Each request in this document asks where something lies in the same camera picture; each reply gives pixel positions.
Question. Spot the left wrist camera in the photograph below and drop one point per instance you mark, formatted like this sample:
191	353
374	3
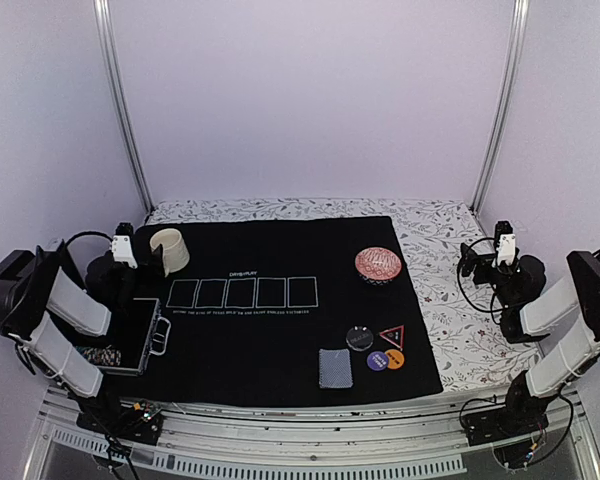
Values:
122	246

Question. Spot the lower poker chip row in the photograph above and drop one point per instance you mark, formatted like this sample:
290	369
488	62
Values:
102	357

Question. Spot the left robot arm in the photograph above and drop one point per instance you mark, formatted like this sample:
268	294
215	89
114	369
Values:
32	284

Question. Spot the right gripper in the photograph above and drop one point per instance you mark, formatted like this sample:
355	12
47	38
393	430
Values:
481	278

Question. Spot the right aluminium frame post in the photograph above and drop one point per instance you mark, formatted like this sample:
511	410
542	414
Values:
513	57

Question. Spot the triangular all in button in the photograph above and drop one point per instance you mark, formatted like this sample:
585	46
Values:
394	336

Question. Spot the aluminium frame post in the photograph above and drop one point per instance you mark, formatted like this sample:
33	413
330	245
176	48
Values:
513	57
104	25

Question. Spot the red patterned bowl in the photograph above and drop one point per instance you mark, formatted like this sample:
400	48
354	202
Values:
377	265

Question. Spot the cream ceramic mug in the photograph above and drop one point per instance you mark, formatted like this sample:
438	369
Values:
175	255

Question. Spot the left aluminium frame post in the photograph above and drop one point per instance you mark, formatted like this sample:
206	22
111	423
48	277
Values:
104	25

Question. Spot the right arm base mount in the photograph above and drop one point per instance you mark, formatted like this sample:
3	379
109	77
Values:
484	421

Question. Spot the black round dealer button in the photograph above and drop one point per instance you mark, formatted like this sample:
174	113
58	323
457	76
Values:
359	338

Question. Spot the aluminium poker chip case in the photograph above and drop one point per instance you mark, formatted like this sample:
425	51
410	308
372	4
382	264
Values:
126	325

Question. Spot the orange big blind button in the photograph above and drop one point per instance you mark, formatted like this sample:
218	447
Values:
395	359

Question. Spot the purple small blind button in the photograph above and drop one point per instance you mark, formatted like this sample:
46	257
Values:
377	361

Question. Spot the black poker felt mat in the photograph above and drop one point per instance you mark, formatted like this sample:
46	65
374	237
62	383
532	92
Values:
259	299

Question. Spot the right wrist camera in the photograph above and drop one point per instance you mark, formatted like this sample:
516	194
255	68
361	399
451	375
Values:
504	244

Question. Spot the blue playing card deck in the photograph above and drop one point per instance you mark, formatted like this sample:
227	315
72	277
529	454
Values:
335	370

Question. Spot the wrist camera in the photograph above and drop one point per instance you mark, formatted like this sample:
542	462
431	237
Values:
122	246
504	244

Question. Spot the floral patterned tablecloth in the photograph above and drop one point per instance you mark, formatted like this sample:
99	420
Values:
470	351

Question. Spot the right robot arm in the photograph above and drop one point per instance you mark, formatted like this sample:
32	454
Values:
568	316

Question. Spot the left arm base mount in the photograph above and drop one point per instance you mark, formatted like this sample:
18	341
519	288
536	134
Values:
140	422

